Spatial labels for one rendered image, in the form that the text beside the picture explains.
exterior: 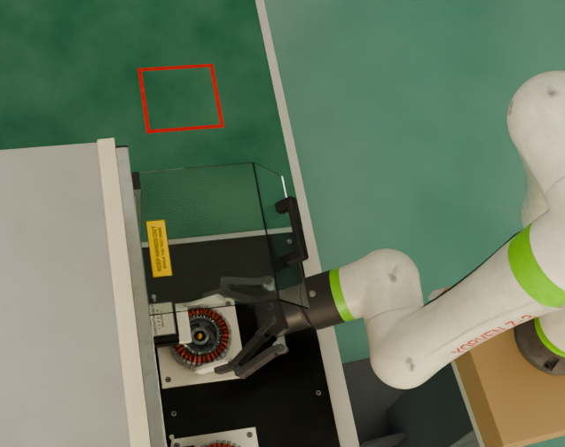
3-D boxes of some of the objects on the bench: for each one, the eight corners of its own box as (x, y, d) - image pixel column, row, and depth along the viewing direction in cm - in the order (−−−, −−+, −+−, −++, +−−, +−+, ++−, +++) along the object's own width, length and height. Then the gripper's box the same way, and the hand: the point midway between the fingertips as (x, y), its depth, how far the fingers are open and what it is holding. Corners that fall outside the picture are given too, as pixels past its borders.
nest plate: (232, 299, 166) (233, 296, 165) (246, 377, 159) (247, 375, 158) (152, 309, 163) (152, 306, 161) (161, 388, 156) (161, 387, 155)
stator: (224, 308, 163) (226, 300, 160) (234, 366, 159) (236, 360, 155) (163, 315, 161) (164, 308, 158) (171, 374, 156) (172, 368, 153)
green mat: (251, -16, 202) (252, -16, 202) (302, 226, 177) (302, 225, 177) (-200, 4, 182) (-200, 3, 182) (-215, 279, 157) (-215, 278, 157)
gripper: (327, 374, 151) (209, 407, 157) (302, 249, 161) (192, 284, 167) (313, 366, 145) (191, 400, 150) (287, 236, 154) (173, 272, 160)
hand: (200, 336), depth 158 cm, fingers closed on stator, 11 cm apart
